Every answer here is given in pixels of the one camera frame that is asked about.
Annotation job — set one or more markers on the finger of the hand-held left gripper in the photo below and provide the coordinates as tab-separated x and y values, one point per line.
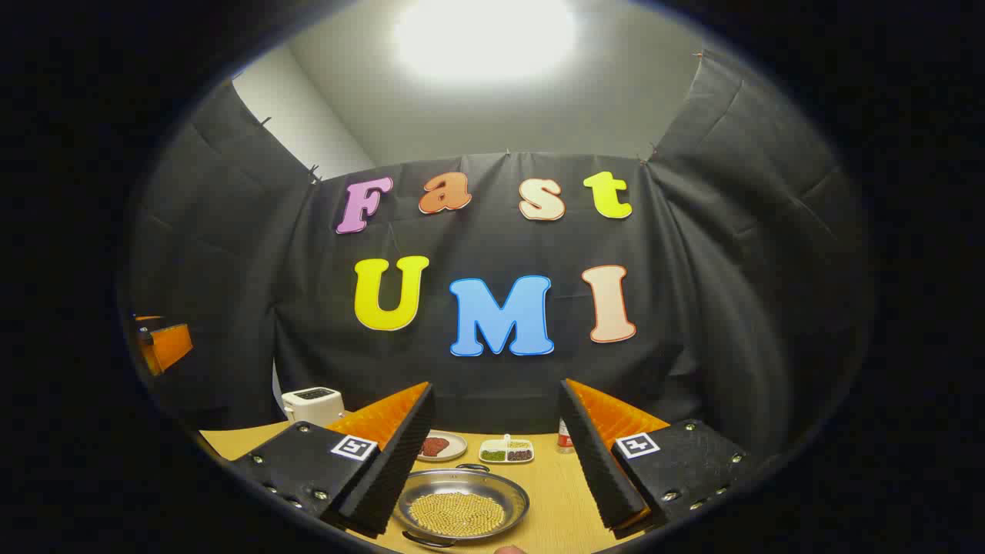
173	346

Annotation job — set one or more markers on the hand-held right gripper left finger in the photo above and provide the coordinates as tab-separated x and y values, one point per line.
392	462

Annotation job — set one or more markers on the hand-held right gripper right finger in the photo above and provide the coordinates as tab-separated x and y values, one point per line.
596	462

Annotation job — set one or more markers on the red meat slice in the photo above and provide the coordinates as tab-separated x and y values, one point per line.
442	445
429	447

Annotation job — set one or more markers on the clear water bottle, red label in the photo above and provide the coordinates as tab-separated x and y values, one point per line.
565	437

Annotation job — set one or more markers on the white round plate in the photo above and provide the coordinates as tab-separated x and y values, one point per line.
455	446

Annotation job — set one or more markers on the pile of dark red beans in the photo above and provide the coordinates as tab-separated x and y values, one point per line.
520	455

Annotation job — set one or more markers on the pile of yellow soybeans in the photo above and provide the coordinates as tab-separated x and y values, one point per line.
458	514

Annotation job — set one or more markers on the white divided dish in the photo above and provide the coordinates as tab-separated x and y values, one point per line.
505	449

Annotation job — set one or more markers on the white toaster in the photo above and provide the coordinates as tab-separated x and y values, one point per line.
312	404

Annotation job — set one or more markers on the pile of green beans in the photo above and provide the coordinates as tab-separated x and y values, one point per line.
492	455

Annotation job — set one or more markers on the black backdrop cloth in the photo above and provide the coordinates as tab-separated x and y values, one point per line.
692	269

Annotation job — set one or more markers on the bright ceiling light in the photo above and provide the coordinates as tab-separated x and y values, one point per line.
485	38

